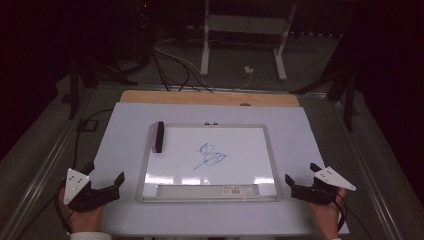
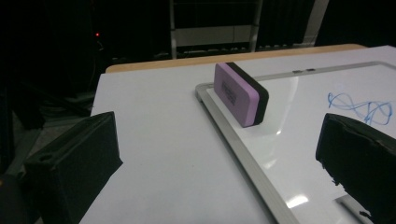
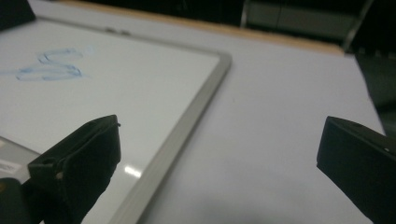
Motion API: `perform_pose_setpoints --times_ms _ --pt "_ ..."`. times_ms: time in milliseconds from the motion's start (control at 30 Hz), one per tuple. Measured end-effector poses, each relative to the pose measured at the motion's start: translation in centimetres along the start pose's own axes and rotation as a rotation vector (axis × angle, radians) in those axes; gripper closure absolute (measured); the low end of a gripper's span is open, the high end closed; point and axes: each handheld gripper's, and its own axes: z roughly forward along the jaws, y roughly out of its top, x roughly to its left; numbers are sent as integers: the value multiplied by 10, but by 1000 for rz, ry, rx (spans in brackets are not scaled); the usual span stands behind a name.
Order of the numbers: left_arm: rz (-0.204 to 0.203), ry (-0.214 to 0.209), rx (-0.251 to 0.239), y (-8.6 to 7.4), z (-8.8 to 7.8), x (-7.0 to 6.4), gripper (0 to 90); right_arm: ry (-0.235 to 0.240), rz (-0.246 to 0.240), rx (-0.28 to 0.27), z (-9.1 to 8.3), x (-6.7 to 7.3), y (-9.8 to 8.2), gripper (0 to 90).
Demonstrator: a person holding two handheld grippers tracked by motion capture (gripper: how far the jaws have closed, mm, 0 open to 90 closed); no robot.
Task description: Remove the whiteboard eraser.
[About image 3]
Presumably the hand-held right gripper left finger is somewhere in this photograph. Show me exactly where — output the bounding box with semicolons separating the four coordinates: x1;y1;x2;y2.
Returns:
27;114;122;224

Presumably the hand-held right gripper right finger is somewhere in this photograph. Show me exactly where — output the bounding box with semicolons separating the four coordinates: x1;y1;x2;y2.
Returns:
316;116;396;224

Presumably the whiteboard with grey frame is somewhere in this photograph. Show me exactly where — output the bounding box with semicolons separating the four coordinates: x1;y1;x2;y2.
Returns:
0;15;233;224

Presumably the slanted metal stand leg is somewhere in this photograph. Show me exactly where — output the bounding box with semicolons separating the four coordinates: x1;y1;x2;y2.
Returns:
342;0;375;53

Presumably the grey cabinet panel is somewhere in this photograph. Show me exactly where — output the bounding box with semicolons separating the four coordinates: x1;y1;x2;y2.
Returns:
248;0;362;35

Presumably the upright metal stand post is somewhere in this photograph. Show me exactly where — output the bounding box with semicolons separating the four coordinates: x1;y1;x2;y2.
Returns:
240;0;251;28

